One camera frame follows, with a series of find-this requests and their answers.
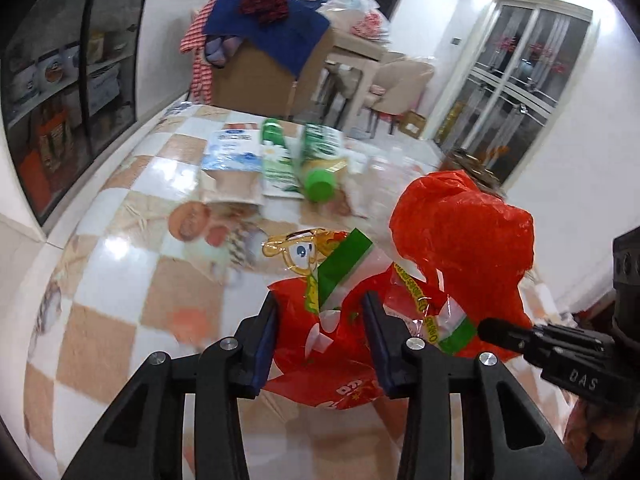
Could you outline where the white cardboard box blue print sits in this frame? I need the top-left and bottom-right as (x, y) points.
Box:
(200, 129), (265, 207)

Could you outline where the sliding glass door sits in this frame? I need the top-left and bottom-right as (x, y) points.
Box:
(432, 0), (601, 191)

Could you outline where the person's right forearm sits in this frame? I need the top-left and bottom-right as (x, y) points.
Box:
(562, 395), (640, 466)

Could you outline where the dark red knitted cloth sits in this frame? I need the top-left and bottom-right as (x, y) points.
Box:
(239, 0), (290, 26)

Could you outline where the white green daisy print pack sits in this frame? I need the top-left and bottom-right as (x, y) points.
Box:
(259, 117), (303, 200)

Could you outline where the glass display cabinet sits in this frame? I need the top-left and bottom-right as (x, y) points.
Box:
(0, 0), (156, 226)

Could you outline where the beige dining table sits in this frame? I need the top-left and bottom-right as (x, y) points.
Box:
(322, 25), (393, 136)

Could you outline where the small cardboard box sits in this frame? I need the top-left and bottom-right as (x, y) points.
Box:
(397, 110), (427, 138)

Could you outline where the blue cloth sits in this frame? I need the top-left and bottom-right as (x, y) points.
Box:
(202, 0), (331, 76)

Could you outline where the orange-red plastic bag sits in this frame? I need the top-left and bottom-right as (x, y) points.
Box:
(389, 170), (535, 361)

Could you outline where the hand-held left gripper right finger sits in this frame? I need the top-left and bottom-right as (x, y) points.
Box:
(361, 291), (583, 480)

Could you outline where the clear plastic bag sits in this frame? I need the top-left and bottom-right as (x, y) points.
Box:
(345, 145), (421, 211)

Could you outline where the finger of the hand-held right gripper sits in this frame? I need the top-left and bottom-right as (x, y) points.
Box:
(477, 317), (618, 362)

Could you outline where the cardboard box with clothes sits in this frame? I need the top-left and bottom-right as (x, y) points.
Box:
(210, 25), (335, 121)

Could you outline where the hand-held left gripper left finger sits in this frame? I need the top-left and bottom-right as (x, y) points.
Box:
(60, 291), (280, 480)

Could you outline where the red snack packet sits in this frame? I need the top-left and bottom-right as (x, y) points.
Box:
(260, 275), (481, 411)

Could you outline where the green capped drink bottle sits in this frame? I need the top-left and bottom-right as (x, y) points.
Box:
(295, 122), (351, 204)

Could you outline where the clear yellow green printed bag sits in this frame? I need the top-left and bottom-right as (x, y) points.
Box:
(262, 227), (478, 356)

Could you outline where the beige upholstered chair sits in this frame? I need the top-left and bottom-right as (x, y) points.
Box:
(360, 57), (436, 136)

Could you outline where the white plastic bag red print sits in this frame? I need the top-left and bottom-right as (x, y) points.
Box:
(315, 0), (396, 43)

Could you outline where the red checked cloth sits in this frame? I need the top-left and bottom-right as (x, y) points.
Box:
(180, 0), (221, 106)

